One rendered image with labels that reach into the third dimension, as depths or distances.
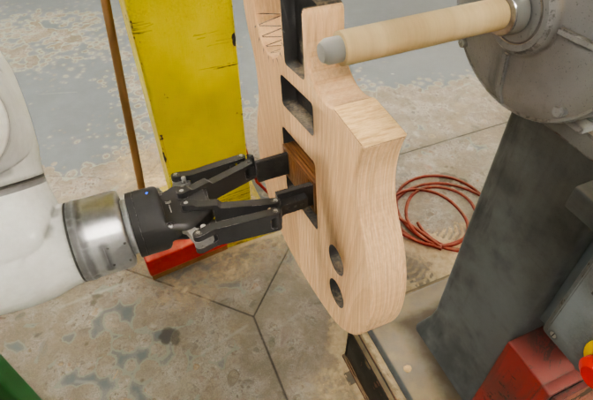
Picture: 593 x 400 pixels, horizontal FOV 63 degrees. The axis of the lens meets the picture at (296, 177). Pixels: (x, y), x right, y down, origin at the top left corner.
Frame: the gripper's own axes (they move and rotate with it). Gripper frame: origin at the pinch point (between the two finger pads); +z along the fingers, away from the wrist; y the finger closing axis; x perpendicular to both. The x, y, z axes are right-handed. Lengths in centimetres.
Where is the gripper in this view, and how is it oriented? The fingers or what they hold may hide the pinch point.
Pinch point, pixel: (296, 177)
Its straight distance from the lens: 60.1
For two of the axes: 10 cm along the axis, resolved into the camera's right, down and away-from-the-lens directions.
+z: 9.2, -2.7, 2.9
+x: -0.6, -8.2, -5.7
